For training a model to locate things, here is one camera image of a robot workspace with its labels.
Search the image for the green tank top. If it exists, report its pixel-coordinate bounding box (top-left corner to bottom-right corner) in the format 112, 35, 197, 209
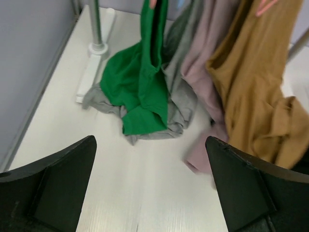
100, 0, 169, 135

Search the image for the pink hanger under green top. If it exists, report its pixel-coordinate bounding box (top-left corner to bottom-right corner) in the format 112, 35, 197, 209
149, 0, 157, 9

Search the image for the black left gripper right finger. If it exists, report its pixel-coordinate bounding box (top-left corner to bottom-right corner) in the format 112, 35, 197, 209
205, 136, 309, 232

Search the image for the mustard brown tank top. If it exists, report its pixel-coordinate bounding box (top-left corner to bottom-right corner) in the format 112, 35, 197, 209
206, 0, 309, 169

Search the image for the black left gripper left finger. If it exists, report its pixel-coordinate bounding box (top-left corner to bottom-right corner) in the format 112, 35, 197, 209
0, 135, 97, 232

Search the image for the mauve pink tank top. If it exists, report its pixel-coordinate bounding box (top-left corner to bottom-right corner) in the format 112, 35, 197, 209
181, 0, 239, 174

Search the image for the grey tank top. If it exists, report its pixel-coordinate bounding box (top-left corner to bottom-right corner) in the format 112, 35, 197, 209
82, 0, 203, 145

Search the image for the white clothes rack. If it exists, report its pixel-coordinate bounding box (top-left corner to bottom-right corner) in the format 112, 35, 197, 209
75, 0, 116, 103

